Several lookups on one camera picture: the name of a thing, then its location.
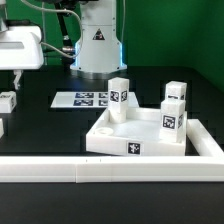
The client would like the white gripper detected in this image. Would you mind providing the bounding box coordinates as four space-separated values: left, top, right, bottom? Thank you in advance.
0 26 44 90

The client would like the white square table top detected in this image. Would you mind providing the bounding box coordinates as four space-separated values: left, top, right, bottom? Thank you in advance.
86 107 187 156

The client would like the white marker plate with tags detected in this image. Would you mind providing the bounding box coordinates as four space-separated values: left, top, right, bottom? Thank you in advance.
50 91 140 109

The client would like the white block at left edge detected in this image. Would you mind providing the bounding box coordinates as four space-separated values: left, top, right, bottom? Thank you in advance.
0 118 4 139

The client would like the white L-shaped obstacle fence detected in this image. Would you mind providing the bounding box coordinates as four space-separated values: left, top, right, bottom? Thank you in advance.
0 119 224 183

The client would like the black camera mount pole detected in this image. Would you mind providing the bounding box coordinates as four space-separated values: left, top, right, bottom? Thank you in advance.
48 0 79 64

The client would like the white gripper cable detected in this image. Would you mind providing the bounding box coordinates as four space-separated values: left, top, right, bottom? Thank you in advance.
19 0 84 60

